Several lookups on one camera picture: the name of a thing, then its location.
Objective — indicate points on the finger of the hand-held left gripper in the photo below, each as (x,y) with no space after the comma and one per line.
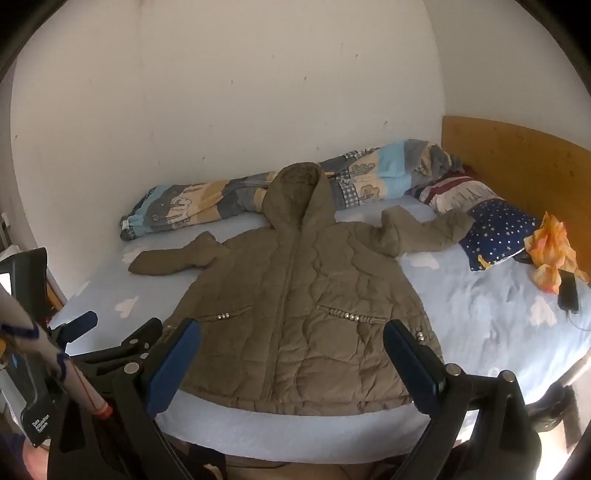
(83,321)
(138,339)

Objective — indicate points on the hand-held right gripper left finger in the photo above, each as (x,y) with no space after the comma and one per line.
(178,360)

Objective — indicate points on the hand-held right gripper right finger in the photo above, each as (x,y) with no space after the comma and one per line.
(411,364)

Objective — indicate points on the olive quilted hooded jacket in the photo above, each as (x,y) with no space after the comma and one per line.
(295,295)

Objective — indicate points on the wooden shelf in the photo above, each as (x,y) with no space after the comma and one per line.
(56,293)

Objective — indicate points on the white patterned sleeve red cuff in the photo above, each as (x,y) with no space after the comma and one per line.
(41,344)

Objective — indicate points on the light blue cloud bedsheet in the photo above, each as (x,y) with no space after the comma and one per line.
(485,323)

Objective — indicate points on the rolled patterned quilt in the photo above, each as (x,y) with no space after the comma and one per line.
(207,201)

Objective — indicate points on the navy star pillow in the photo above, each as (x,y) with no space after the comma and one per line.
(501,233)

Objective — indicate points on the black phone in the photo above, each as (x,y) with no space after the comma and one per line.
(568,293)

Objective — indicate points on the red striped pillow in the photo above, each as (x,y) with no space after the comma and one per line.
(455,194)

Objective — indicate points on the orange yellow cloth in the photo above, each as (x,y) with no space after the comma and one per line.
(551,251)

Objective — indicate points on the wooden headboard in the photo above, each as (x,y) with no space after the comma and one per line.
(517,166)

